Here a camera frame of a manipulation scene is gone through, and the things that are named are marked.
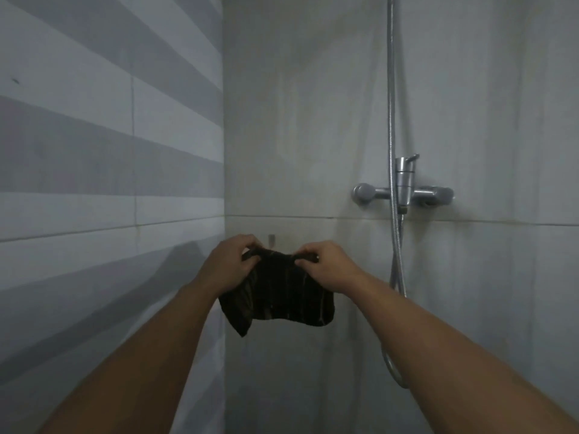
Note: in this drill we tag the person's right forearm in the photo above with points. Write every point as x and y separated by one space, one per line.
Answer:
452 361

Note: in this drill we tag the person's left hand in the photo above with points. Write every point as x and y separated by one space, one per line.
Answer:
226 264

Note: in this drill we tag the person's left forearm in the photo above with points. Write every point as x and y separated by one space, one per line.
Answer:
135 361

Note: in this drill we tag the person's right thumb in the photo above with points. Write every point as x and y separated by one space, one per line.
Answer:
304 264

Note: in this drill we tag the person's right hand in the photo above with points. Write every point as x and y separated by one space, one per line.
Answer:
330 268

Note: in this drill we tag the chrome shower mixer tap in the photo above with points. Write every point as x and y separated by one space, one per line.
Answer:
405 187

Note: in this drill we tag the dark brown cloth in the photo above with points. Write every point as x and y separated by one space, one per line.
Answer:
278 293

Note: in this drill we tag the person's left thumb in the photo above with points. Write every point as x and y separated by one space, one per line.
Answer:
251 264

